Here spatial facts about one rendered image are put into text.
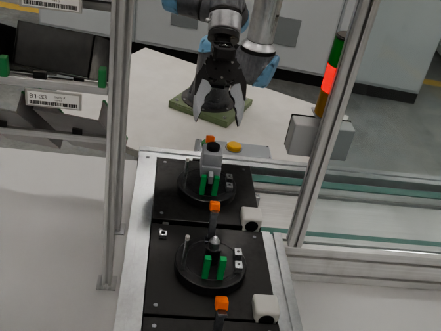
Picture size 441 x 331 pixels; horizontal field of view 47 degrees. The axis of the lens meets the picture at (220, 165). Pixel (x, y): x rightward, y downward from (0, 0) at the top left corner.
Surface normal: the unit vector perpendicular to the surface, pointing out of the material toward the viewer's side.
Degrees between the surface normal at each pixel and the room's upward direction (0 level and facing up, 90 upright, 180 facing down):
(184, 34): 90
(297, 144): 90
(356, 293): 0
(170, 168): 0
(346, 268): 90
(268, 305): 0
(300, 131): 90
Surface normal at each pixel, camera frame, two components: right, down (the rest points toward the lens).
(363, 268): 0.05, 0.56
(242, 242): 0.15, -0.82
